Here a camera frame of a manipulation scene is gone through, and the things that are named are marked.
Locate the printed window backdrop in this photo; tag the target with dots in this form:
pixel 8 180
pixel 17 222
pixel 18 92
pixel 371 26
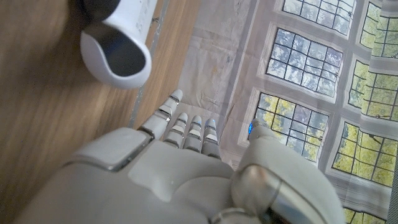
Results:
pixel 298 93

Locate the white game controller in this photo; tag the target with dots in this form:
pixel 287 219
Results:
pixel 124 18

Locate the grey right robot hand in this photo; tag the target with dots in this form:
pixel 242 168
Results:
pixel 174 180

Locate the grey tape outline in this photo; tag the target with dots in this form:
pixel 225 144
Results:
pixel 151 49

